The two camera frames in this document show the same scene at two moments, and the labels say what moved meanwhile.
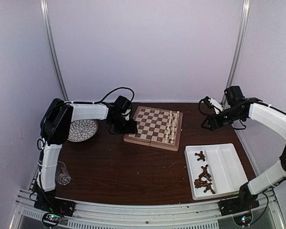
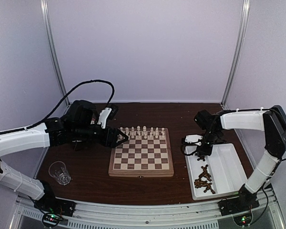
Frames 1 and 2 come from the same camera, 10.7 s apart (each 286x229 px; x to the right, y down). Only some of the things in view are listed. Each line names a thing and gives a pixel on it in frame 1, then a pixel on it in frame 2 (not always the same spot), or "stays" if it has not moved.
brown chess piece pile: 199,183 stays
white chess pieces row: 171,126 to 144,133
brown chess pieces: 202,156 stays
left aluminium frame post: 45,16 stays
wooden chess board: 160,128 to 147,153
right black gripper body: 231,117 to 208,150
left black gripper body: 121,125 to 84,134
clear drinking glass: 63,177 stays
